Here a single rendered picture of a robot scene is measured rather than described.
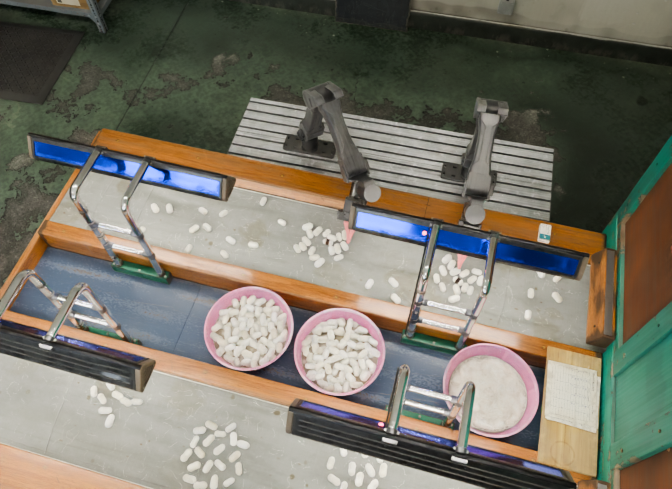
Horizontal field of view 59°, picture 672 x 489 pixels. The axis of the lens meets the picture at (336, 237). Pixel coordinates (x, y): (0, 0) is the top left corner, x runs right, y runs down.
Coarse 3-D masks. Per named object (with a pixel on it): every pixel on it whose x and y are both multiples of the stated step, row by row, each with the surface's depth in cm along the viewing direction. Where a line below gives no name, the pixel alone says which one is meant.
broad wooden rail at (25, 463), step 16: (0, 448) 159; (16, 448) 160; (0, 464) 157; (16, 464) 157; (32, 464) 157; (48, 464) 157; (64, 464) 157; (0, 480) 155; (16, 480) 155; (32, 480) 155; (48, 480) 155; (64, 480) 155; (80, 480) 155; (96, 480) 155; (112, 480) 155
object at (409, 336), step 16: (432, 224) 154; (432, 240) 150; (496, 240) 150; (432, 256) 148; (416, 288) 153; (416, 304) 159; (432, 304) 158; (480, 304) 149; (416, 320) 168; (432, 320) 169; (416, 336) 180; (432, 336) 180; (464, 336) 168; (448, 352) 181
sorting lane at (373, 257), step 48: (96, 192) 206; (144, 192) 206; (240, 192) 206; (192, 240) 196; (240, 240) 195; (288, 240) 195; (336, 240) 195; (384, 240) 195; (336, 288) 186; (384, 288) 186; (432, 288) 186; (480, 288) 186; (528, 288) 185; (576, 288) 185; (576, 336) 177
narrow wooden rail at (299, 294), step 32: (64, 224) 197; (96, 256) 199; (128, 256) 191; (160, 256) 190; (192, 256) 190; (224, 288) 192; (288, 288) 183; (320, 288) 183; (384, 320) 180; (448, 320) 177; (544, 352) 172; (576, 352) 172
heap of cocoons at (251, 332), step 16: (240, 304) 184; (256, 304) 184; (272, 304) 184; (224, 320) 180; (240, 320) 181; (256, 320) 182; (272, 320) 181; (224, 336) 180; (240, 336) 179; (256, 336) 178; (272, 336) 178; (224, 352) 177; (240, 352) 176; (256, 352) 175; (272, 352) 175
